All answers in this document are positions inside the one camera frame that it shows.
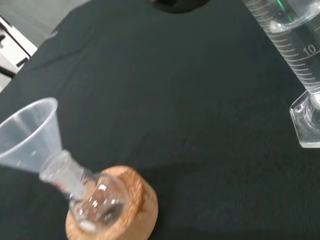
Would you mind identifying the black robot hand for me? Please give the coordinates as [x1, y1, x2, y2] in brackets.
[146, 0, 210, 14]

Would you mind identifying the brown cork ring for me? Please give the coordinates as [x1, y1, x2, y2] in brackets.
[65, 165, 159, 240]

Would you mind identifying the clear round-bottom glass flask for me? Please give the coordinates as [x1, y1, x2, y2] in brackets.
[39, 149, 130, 232]

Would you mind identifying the clear plastic funnel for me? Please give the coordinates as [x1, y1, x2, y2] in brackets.
[0, 97, 87, 198]

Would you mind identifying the white aluminium frame rail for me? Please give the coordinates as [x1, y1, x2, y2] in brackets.
[0, 14, 38, 79]

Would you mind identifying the black bench cloth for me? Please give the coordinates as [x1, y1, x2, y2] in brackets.
[0, 0, 320, 240]

